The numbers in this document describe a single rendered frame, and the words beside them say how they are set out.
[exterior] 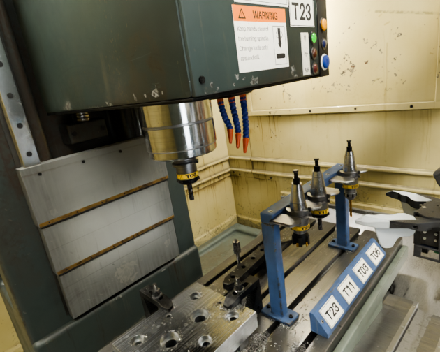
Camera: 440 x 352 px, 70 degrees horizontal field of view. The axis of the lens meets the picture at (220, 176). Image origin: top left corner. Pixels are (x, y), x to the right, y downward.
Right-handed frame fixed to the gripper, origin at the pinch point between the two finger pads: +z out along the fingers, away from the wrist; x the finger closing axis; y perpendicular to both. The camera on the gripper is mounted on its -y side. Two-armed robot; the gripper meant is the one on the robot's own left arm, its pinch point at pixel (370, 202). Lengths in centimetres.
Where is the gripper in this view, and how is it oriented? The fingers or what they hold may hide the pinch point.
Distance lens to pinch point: 68.4
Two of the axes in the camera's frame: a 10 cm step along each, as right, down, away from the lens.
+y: 1.4, 9.5, 2.9
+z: -6.9, -1.1, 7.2
